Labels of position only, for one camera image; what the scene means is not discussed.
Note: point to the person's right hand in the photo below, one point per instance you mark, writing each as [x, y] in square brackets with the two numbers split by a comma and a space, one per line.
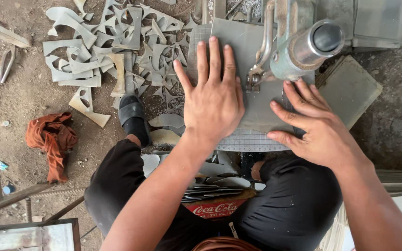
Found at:
[323, 136]

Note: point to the person's left hand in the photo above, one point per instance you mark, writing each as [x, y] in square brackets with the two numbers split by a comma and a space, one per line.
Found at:
[211, 104]

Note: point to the grey sheet metal square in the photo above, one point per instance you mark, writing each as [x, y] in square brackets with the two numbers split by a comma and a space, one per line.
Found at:
[244, 45]

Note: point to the stack of square metal sheets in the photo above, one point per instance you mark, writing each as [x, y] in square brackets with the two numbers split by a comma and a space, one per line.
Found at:
[349, 89]

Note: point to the pile of curved metal scraps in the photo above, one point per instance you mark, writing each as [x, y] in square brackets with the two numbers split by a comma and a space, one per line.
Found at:
[218, 169]

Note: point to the black slide sandal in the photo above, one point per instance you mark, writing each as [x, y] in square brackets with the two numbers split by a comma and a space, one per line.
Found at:
[133, 116]

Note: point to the person's black trousers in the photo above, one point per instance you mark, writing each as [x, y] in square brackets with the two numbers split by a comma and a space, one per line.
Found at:
[291, 209]

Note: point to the stack of cut metal discs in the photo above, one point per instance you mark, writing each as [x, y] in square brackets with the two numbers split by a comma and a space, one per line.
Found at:
[209, 192]

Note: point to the grey-green circle cutting machine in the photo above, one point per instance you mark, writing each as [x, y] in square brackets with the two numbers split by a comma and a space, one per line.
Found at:
[302, 48]

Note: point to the grey metal pipe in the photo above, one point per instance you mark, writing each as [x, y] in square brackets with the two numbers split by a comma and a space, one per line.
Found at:
[200, 10]

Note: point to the stack of thin white sheets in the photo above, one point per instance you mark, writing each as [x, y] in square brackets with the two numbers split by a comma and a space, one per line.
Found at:
[335, 232]

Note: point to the red plastic crate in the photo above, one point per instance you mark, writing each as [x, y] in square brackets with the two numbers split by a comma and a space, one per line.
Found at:
[215, 209]

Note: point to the large stack of grey sheets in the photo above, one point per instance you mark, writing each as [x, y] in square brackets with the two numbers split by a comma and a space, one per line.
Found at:
[379, 24]

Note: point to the heap of sheet metal offcuts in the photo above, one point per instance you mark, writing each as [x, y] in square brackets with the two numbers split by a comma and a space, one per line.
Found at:
[96, 48]

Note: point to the orange crumpled cloth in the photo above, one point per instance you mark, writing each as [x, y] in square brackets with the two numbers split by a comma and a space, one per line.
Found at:
[52, 139]

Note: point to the ribbed steel rebar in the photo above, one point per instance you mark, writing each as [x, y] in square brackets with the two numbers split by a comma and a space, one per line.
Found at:
[61, 191]

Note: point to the thin dark metal rod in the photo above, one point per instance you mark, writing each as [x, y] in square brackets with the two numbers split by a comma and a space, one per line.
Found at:
[65, 210]

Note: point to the white bottle cap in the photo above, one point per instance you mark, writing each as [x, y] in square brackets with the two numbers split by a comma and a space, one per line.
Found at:
[5, 123]

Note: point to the metal tin snips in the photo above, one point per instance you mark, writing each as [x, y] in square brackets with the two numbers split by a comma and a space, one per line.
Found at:
[7, 66]

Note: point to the weathered wooden plank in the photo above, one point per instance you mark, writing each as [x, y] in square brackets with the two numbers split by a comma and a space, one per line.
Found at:
[4, 33]

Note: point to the blue bottle cap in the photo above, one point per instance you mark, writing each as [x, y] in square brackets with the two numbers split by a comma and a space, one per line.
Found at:
[8, 189]

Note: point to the rusty angle iron bar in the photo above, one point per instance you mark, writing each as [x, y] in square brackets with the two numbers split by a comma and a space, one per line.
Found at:
[12, 200]

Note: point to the metal framed table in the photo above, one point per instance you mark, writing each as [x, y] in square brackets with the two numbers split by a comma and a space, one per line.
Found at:
[26, 237]

